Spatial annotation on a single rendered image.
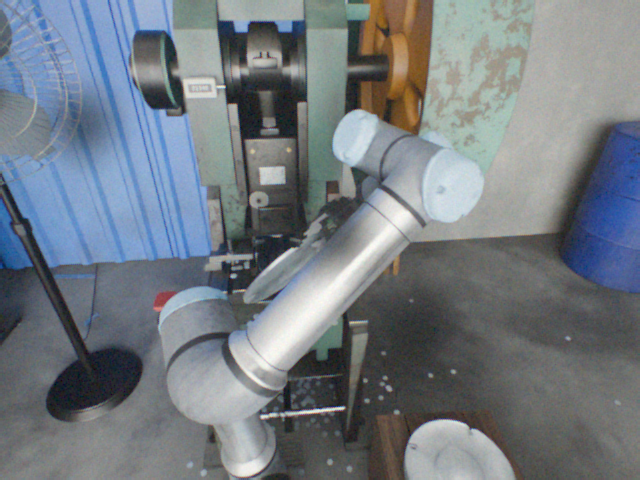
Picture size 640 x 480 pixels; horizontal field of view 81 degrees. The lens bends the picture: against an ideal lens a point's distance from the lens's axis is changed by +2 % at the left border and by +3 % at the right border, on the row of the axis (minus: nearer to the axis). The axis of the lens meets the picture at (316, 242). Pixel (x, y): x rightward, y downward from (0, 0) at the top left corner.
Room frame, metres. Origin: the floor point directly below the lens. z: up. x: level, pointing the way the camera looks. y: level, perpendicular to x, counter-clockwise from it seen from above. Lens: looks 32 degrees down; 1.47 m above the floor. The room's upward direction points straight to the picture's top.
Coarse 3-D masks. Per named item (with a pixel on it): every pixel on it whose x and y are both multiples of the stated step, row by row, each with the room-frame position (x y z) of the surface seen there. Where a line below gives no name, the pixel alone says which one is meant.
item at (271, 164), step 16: (256, 128) 1.07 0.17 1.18; (272, 128) 1.06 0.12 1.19; (288, 128) 1.12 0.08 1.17; (256, 144) 1.00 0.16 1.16; (272, 144) 1.01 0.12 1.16; (288, 144) 1.01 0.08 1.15; (256, 160) 1.00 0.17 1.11; (272, 160) 1.01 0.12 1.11; (288, 160) 1.01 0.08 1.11; (256, 176) 1.00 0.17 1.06; (272, 176) 1.01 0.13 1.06; (288, 176) 1.01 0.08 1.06; (256, 192) 0.99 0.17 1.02; (272, 192) 1.01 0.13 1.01; (288, 192) 1.01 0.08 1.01; (256, 208) 0.99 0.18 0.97; (272, 208) 0.98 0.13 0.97; (288, 208) 0.98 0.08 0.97; (256, 224) 1.00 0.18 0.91; (272, 224) 0.98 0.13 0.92; (288, 224) 0.98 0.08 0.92
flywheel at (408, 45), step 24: (384, 0) 1.33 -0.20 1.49; (408, 0) 1.11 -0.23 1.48; (432, 0) 0.86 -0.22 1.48; (384, 24) 1.33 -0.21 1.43; (408, 24) 1.09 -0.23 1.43; (360, 48) 1.45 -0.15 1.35; (384, 48) 1.16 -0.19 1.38; (408, 48) 1.06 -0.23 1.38; (408, 72) 1.04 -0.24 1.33; (360, 96) 1.41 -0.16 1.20; (384, 96) 1.11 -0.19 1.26; (408, 96) 1.02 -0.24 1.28; (408, 120) 1.00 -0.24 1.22
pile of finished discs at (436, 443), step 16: (416, 432) 0.65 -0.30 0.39; (432, 432) 0.65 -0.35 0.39; (448, 432) 0.65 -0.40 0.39; (464, 432) 0.65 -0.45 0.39; (480, 432) 0.65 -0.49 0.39; (416, 448) 0.61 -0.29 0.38; (432, 448) 0.60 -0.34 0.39; (448, 448) 0.60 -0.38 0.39; (464, 448) 0.60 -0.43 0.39; (480, 448) 0.60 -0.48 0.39; (496, 448) 0.60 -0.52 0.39; (416, 464) 0.56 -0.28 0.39; (432, 464) 0.56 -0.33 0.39; (448, 464) 0.55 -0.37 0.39; (464, 464) 0.55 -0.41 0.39; (480, 464) 0.56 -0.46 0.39; (496, 464) 0.56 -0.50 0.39
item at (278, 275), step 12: (312, 240) 0.69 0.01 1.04; (288, 252) 0.65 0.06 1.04; (300, 252) 0.69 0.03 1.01; (312, 252) 0.77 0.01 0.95; (276, 264) 0.63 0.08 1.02; (288, 264) 0.68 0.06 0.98; (300, 264) 0.78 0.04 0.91; (264, 276) 0.63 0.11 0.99; (276, 276) 0.72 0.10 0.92; (288, 276) 0.77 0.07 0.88; (252, 288) 0.63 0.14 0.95; (264, 288) 0.69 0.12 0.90; (276, 288) 0.77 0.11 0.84; (252, 300) 0.69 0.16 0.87
